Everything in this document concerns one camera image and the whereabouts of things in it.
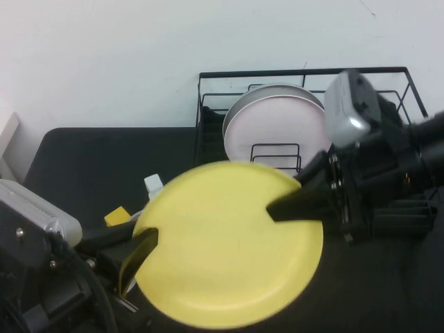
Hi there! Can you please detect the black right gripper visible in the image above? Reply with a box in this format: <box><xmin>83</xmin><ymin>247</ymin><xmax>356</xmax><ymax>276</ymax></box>
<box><xmin>265</xmin><ymin>96</ymin><xmax>434</xmax><ymax>246</ymax></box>

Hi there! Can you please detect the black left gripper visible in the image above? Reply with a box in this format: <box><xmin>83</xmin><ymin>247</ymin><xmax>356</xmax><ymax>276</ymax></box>
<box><xmin>0</xmin><ymin>199</ymin><xmax>160</xmax><ymax>333</ymax></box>

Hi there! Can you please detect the yellow plate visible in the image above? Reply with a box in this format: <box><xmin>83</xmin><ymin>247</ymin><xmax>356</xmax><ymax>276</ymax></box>
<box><xmin>131</xmin><ymin>160</ymin><xmax>324</xmax><ymax>330</ymax></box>

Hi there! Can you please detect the pale pink plate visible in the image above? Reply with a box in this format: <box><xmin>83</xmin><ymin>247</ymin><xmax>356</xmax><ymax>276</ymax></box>
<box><xmin>223</xmin><ymin>94</ymin><xmax>333</xmax><ymax>176</ymax></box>

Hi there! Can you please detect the grey plate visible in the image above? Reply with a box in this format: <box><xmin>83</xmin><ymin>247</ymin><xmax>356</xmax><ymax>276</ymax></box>
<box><xmin>222</xmin><ymin>83</ymin><xmax>326</xmax><ymax>139</ymax></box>

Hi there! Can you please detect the yellow foam cube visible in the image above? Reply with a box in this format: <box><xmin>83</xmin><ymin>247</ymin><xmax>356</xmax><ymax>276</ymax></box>
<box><xmin>103</xmin><ymin>206</ymin><xmax>132</xmax><ymax>228</ymax></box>

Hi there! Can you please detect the white plastic bottle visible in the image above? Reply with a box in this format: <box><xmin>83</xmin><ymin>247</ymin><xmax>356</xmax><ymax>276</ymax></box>
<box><xmin>144</xmin><ymin>174</ymin><xmax>166</xmax><ymax>202</ymax></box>

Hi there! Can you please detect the black plastic drip tray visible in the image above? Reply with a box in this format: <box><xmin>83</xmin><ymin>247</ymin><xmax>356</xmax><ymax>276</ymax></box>
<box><xmin>196</xmin><ymin>103</ymin><xmax>438</xmax><ymax>237</ymax></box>

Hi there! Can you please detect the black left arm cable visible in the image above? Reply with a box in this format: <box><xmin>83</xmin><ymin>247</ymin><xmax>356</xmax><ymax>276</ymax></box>
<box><xmin>74</xmin><ymin>255</ymin><xmax>119</xmax><ymax>333</ymax></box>

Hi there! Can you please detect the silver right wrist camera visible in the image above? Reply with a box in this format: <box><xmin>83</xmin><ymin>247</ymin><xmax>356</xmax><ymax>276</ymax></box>
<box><xmin>323</xmin><ymin>68</ymin><xmax>384</xmax><ymax>149</ymax></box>

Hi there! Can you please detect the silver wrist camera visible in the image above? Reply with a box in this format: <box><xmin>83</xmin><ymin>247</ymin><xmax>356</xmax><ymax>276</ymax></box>
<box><xmin>323</xmin><ymin>68</ymin><xmax>384</xmax><ymax>149</ymax></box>
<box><xmin>0</xmin><ymin>179</ymin><xmax>83</xmax><ymax>244</ymax></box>

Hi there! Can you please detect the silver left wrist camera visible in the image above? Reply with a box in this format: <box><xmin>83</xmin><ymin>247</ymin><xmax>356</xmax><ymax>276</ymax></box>
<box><xmin>0</xmin><ymin>179</ymin><xmax>83</xmax><ymax>244</ymax></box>

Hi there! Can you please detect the black wire dish rack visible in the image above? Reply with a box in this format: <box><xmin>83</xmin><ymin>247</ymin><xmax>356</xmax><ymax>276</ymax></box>
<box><xmin>194</xmin><ymin>66</ymin><xmax>438</xmax><ymax>240</ymax></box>

